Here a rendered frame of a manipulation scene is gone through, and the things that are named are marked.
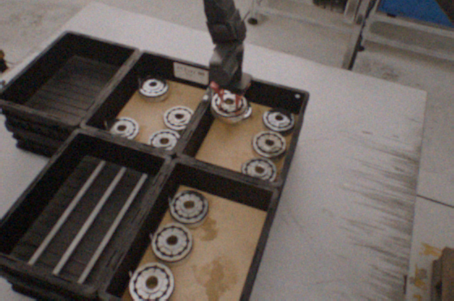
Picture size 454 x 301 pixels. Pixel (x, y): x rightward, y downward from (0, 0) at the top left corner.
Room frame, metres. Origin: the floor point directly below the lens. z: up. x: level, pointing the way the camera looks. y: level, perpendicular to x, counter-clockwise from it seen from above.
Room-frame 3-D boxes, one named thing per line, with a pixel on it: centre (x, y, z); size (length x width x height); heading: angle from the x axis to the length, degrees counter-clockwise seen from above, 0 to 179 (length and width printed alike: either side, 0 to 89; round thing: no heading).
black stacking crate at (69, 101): (1.03, 0.52, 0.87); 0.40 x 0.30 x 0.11; 163
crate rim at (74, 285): (0.56, 0.34, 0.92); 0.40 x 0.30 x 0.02; 163
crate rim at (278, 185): (0.86, -0.06, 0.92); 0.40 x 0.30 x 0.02; 163
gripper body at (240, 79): (0.88, 0.00, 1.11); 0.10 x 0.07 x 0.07; 67
